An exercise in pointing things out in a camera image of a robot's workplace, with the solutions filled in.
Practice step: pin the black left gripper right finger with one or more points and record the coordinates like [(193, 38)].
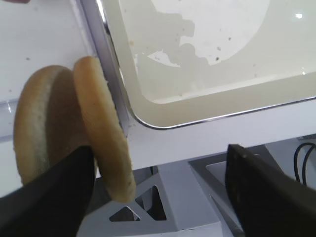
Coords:
[(267, 202)]

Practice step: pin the lower left clear rail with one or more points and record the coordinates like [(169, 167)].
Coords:
[(7, 115)]

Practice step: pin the white metal tray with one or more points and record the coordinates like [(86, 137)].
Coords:
[(188, 61)]

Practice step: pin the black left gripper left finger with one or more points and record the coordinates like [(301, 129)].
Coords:
[(55, 203)]

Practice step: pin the left bun bottom half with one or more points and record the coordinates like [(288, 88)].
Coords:
[(48, 125)]

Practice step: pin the bun bottom slice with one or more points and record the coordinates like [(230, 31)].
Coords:
[(104, 132)]

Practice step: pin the left clear acrylic divider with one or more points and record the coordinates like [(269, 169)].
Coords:
[(95, 26)]

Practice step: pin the white table frame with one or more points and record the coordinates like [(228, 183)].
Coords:
[(189, 197)]

